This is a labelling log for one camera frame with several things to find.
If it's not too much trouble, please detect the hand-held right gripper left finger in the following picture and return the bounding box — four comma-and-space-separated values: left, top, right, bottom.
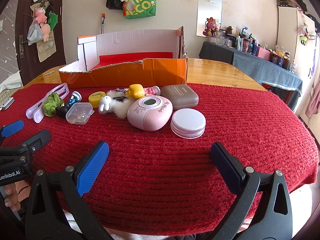
25, 140, 113, 240

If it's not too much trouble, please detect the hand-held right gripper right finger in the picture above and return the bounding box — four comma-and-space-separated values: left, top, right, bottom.
210, 142, 294, 240

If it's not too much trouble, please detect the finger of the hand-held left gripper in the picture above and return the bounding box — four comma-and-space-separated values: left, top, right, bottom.
0, 120, 25, 140
15, 129, 52, 155

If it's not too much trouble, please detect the large purple plastic clip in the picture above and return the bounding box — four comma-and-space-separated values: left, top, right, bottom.
26, 82, 69, 123

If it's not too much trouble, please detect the green yarn ball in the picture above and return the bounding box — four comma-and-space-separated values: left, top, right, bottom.
42, 92, 65, 117

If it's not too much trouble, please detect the small clear plastic box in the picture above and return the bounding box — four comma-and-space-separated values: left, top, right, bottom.
65, 102, 95, 125

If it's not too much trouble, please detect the sailor boy figurine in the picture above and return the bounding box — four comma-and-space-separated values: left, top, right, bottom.
55, 91, 82, 118

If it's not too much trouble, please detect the white fluffy rabbit hair clip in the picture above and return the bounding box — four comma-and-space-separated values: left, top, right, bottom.
99, 89, 132, 119

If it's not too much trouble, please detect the yellow round cap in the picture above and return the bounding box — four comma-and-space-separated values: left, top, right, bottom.
88, 91, 106, 108

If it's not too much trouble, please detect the white egg-shaped device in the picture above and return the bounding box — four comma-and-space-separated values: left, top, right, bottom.
127, 95, 173, 132

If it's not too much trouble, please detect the grey rounded case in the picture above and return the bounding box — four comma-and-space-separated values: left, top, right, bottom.
161, 84, 199, 107

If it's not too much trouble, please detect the small pink yellow doll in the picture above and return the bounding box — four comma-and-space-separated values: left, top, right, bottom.
125, 84, 161, 99

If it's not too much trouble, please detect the orange cardboard box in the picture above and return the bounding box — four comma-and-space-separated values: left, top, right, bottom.
58, 26, 188, 88

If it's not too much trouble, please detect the person's left hand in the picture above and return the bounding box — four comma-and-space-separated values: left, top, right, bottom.
0, 180, 29, 212

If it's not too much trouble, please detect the small white device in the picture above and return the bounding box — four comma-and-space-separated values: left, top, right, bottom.
0, 97, 15, 110

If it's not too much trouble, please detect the red knitted blanket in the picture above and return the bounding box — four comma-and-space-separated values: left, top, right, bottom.
0, 81, 319, 238

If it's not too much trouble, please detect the beige hanging organizer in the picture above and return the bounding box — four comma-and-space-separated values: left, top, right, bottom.
30, 1, 57, 62

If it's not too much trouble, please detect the clear plastic bag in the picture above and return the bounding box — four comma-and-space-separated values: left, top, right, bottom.
27, 21, 43, 46

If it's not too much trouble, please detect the side table with blue cloth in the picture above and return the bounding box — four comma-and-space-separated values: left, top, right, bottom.
199, 41, 303, 105

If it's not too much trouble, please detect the pink curtain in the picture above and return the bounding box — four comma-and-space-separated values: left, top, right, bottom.
306, 77, 320, 118

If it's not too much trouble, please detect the green plush cloth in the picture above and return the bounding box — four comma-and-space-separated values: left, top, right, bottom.
49, 12, 58, 32

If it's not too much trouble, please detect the pink pig plush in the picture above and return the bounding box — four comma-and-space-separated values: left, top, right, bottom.
34, 7, 50, 42

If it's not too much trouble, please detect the dark brown door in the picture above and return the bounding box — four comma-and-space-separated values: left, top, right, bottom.
15, 0, 67, 83

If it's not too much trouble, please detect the pink box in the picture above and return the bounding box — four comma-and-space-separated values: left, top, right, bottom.
256, 47, 272, 61

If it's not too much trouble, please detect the row of bottles and cups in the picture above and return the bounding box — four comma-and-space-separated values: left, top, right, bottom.
215, 26, 298, 74

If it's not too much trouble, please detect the pink bunny plush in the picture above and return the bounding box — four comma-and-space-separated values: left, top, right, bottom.
203, 17, 218, 37

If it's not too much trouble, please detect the white cabinet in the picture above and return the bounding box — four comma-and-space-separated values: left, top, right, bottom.
276, 5, 318, 115

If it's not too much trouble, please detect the green tote bag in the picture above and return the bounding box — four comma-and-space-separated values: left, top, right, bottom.
122, 0, 157, 20

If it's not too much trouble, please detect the patterned storage box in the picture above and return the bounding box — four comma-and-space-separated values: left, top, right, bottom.
276, 0, 300, 8

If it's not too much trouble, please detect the door handle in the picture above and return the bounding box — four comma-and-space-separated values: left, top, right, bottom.
19, 35, 28, 55

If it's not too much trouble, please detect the wall mirror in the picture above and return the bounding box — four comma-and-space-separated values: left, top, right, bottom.
196, 0, 222, 38

